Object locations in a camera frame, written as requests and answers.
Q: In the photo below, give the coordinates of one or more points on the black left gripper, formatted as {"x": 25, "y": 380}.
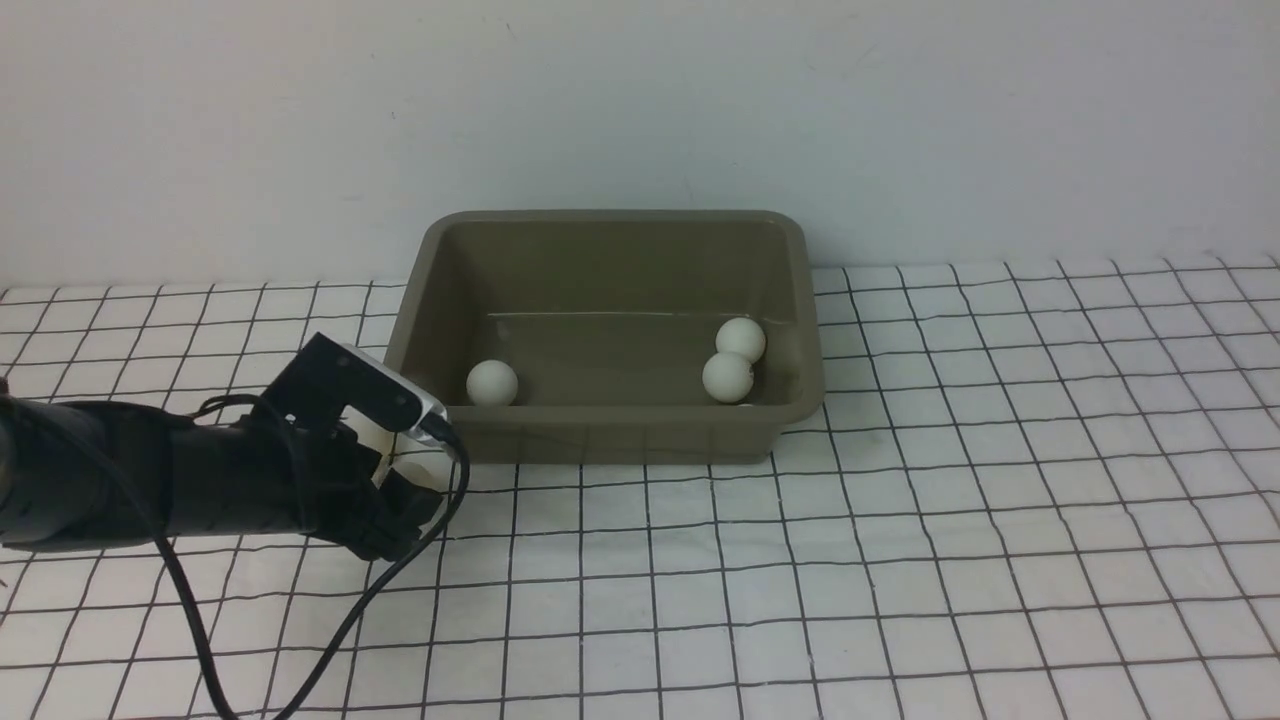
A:
{"x": 324, "y": 484}

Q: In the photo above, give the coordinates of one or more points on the white marked ping-pong ball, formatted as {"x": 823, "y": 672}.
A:
{"x": 727, "y": 377}

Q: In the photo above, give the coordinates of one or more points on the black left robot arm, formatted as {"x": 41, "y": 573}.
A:
{"x": 101, "y": 475}

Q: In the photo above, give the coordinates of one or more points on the olive green plastic bin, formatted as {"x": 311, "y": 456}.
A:
{"x": 608, "y": 317}

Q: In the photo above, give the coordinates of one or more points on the white grid-pattern tablecloth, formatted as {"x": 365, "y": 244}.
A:
{"x": 1032, "y": 492}

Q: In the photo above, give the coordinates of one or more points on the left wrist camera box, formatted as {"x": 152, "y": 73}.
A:
{"x": 326, "y": 377}

